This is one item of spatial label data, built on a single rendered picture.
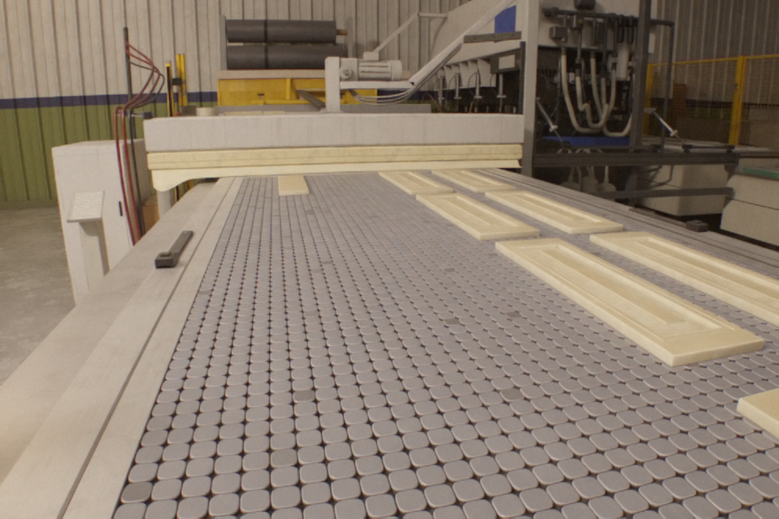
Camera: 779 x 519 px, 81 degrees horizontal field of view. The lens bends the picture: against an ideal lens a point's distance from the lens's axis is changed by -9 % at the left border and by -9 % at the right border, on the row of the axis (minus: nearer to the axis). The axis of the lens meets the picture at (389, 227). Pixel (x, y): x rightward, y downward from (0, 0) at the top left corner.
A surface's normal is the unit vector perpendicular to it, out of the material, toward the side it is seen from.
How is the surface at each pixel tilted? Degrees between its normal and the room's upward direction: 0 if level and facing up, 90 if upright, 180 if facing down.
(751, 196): 90
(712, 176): 90
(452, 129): 90
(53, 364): 0
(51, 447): 0
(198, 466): 0
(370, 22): 90
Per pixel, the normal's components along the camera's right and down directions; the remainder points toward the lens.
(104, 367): 0.00, -0.97
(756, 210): -0.98, 0.05
